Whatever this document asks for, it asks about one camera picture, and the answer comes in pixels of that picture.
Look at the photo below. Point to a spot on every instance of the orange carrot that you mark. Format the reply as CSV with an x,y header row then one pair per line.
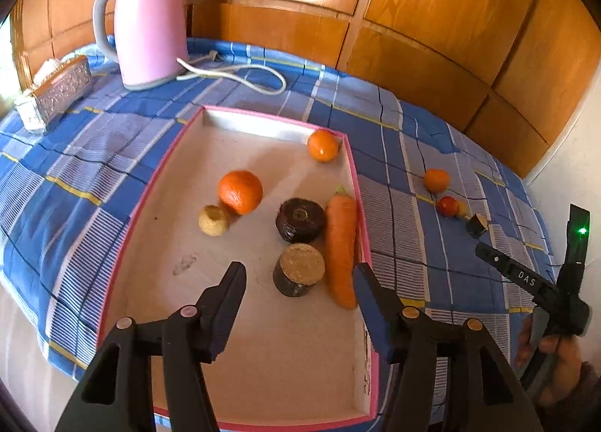
x,y
341,249

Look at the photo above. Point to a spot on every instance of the orange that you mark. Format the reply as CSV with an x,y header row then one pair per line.
x,y
240,192
323,146
436,180

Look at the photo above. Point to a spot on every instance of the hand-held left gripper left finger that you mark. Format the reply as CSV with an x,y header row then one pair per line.
x,y
227,314

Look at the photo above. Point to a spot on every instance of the wooden glazed door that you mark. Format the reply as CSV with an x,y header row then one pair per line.
x,y
5,75

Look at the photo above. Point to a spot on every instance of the small yellowish round fruit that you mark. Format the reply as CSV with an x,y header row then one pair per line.
x,y
213,221

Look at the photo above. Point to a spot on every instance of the person's right forearm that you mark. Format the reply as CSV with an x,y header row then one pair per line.
x,y
589,390

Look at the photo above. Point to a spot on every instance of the red tomato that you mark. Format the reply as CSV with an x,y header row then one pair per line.
x,y
447,206

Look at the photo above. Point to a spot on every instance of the person's right hand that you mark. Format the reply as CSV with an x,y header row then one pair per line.
x,y
563,366

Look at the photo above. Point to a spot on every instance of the wooden panelled wardrobe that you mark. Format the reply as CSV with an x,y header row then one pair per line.
x,y
422,14

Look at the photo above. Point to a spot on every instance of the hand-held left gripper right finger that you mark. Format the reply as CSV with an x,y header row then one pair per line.
x,y
371,310

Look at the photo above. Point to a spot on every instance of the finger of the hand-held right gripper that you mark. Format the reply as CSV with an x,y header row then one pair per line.
x,y
516,272

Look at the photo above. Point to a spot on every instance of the pink electric kettle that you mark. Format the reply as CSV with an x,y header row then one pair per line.
x,y
145,24

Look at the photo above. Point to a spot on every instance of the white tissue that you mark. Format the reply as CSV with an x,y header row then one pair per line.
x,y
47,68

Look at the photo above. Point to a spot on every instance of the pink-rimmed white tray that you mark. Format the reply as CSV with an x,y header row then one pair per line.
x,y
188,244

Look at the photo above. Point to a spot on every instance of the silver embossed tissue box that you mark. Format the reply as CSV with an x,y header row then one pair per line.
x,y
61,89

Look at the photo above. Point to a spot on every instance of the dark round avocado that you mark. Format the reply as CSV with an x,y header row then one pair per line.
x,y
300,220

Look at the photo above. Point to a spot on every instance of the blue plaid blanket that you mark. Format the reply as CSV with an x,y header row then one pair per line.
x,y
70,164

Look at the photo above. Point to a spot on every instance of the tiny yellow fruit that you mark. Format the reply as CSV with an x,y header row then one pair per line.
x,y
463,209

